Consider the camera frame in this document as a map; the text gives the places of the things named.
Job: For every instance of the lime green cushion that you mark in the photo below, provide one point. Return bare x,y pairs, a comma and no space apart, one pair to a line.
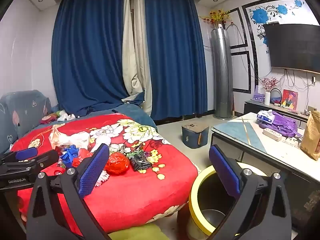
140,233

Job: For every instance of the yellow red artificial flowers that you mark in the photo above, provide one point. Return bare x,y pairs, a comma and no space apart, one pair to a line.
217,16

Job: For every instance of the blue glove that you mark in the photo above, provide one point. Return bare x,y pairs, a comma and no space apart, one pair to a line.
70,153

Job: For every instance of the black snack wrapper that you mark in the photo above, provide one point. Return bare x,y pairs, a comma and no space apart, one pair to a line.
138,161

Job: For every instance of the yellow rim trash bin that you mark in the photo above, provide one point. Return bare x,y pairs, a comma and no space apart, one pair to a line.
197,187

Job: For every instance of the red wrapper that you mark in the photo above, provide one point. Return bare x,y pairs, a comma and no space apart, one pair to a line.
83,153

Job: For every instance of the grey heart print cushion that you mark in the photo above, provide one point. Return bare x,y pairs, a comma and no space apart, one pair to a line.
25,112

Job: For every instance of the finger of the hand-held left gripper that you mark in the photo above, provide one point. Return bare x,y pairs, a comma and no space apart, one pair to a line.
46,158
26,153

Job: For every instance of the red floral blanket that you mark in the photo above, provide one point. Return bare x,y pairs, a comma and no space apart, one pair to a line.
140,195

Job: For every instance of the purple backpack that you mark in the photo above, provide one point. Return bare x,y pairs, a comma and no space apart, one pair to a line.
285,123

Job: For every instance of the white blue coffee table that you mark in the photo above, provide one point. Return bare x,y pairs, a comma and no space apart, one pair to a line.
250,140

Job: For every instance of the white vase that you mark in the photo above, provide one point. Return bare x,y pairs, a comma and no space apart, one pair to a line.
267,98

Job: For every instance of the blue flower wall decal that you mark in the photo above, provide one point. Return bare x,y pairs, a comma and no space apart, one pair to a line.
260,16

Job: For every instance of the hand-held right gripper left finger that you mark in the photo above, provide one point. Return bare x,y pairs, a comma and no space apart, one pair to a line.
93,170

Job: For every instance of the white plush toy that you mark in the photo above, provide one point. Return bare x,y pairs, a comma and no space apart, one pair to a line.
66,117

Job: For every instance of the teal blue bed sheet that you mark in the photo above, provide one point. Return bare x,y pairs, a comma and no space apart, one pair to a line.
136,115

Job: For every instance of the person's left hand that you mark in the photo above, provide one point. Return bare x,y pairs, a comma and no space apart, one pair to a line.
21,202

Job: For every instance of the dark television cabinet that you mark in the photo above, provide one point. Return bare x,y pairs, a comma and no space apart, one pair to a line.
252,107

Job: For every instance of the red plastic bag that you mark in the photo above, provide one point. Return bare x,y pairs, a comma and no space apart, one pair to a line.
116,163

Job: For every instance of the white plastic bag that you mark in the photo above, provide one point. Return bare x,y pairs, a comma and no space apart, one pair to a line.
75,138

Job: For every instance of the beige curtain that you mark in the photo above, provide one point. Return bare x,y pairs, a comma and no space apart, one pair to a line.
133,55

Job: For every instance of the black wall television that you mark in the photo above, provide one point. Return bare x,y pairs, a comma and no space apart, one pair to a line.
292,47

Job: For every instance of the blue curtain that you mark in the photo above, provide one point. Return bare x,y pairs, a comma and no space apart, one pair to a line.
87,50
175,55

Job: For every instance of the grey tower air conditioner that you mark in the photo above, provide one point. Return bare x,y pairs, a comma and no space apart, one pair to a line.
222,75

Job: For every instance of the brown paper bag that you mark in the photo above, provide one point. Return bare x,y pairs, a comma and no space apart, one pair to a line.
311,135

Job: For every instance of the blue stool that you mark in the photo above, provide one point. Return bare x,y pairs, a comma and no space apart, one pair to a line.
195,136

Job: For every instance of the round blue ornament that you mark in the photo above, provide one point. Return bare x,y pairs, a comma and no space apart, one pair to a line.
276,97

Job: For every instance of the white power strip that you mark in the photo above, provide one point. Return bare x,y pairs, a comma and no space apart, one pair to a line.
272,134

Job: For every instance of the white tissue pack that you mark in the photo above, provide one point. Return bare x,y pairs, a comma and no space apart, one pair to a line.
265,117

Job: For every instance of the wall socket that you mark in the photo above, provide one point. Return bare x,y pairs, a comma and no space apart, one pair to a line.
313,79

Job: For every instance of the purple box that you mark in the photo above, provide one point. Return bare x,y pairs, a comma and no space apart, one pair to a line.
258,96

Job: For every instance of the red plush toy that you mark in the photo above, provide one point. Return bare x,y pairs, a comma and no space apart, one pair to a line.
48,118

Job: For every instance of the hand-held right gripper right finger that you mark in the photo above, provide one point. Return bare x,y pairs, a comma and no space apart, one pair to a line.
223,171

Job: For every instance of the green plush toy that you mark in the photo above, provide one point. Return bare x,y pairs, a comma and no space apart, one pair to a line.
60,113

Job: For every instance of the colourful painting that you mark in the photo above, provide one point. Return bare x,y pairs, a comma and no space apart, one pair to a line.
289,100

